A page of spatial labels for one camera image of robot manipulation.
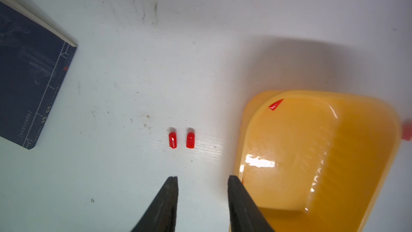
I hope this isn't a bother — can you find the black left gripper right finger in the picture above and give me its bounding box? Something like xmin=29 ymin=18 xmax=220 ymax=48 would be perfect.
xmin=227 ymin=175 xmax=274 ymax=232

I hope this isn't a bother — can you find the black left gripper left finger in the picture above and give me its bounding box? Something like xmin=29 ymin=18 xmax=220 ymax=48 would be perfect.
xmin=132 ymin=177 xmax=179 ymax=232

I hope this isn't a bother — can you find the red sleeve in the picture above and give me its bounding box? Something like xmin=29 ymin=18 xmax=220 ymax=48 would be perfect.
xmin=269 ymin=99 xmax=284 ymax=111
xmin=402 ymin=120 xmax=412 ymax=141
xmin=186 ymin=132 xmax=195 ymax=149
xmin=168 ymin=132 xmax=177 ymax=149

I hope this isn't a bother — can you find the yellow plastic storage tray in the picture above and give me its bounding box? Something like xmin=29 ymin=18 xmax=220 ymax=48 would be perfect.
xmin=234 ymin=90 xmax=401 ymax=232

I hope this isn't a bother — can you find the dark blue notebook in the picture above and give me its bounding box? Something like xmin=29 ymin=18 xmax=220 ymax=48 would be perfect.
xmin=1 ymin=0 xmax=77 ymax=149

